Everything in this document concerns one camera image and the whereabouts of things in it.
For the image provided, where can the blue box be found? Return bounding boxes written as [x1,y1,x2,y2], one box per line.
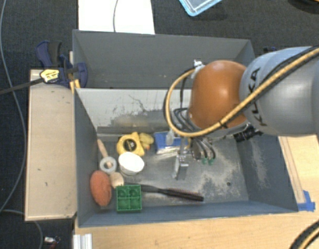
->
[153,131,182,155]

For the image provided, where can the white tape ring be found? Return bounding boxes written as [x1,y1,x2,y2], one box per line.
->
[99,156,117,173]

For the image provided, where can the black hairbrush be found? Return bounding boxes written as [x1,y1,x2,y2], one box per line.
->
[139,184,205,202]

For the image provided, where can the white cup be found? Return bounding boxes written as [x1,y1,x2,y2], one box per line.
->
[118,151,145,176]

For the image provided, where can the black cylinder on white bracket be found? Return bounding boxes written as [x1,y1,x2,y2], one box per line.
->
[232,125,257,143]

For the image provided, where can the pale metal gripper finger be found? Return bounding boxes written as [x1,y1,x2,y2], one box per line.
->
[171,154,182,179]
[176,154,190,181]

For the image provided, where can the beige wooden knob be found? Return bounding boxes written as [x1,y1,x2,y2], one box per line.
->
[109,172,125,189]

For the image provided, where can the orange-brown oval sponge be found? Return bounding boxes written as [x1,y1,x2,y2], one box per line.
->
[89,170,113,208]

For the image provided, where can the yellow rubber duck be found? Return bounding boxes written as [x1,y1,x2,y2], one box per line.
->
[138,132,155,150]

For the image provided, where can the yellow tape measure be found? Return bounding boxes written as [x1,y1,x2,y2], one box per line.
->
[116,132,146,157]

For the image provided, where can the green square block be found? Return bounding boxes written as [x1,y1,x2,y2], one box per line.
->
[115,184,143,213]

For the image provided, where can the pale wooden handle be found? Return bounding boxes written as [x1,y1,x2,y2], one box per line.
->
[97,139,110,159]

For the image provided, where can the pale wood board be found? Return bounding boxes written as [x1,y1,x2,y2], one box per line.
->
[24,68,78,222]

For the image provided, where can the grey metal bin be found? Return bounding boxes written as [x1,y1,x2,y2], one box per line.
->
[72,29,299,228]

